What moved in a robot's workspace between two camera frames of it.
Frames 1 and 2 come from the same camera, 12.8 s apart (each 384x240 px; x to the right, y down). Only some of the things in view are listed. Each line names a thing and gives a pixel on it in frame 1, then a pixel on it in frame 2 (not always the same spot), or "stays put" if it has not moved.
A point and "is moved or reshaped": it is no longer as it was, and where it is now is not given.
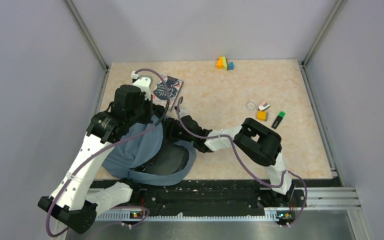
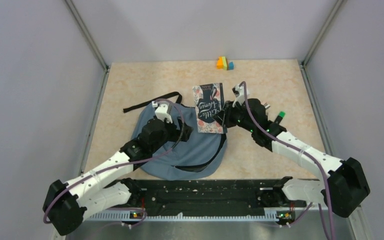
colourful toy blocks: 222,64 stays put
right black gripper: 170,125 to 227,113
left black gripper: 147,118 to 177,133
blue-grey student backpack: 148,157 is moved or reshaped
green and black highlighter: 281,115 stays put
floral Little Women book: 160,93 to 208,97
